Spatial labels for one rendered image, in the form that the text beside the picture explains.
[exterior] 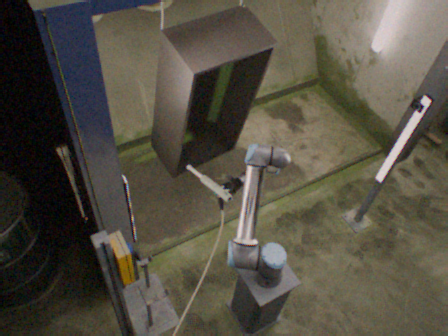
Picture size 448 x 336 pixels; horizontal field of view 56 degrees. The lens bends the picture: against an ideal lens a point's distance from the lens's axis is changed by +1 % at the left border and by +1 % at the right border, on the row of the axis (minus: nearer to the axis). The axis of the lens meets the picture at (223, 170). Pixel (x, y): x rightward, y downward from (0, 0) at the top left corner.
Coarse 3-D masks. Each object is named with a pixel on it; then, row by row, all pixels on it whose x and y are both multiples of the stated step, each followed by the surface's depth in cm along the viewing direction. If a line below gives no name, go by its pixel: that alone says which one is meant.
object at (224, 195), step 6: (192, 168) 308; (198, 174) 302; (204, 180) 295; (210, 180) 294; (210, 186) 291; (216, 186) 289; (216, 192) 287; (222, 192) 284; (222, 198) 293; (228, 198) 280; (222, 204) 296
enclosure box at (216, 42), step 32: (160, 32) 233; (192, 32) 236; (224, 32) 241; (256, 32) 246; (160, 64) 252; (192, 64) 224; (224, 64) 231; (256, 64) 273; (160, 96) 273; (192, 96) 239; (224, 96) 325; (160, 128) 299; (192, 128) 350; (224, 128) 347; (192, 160) 335
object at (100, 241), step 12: (96, 240) 154; (108, 240) 154; (96, 252) 155; (108, 252) 159; (108, 264) 167; (108, 276) 172; (108, 288) 180; (120, 288) 185; (120, 300) 196; (120, 312) 204; (120, 324) 215
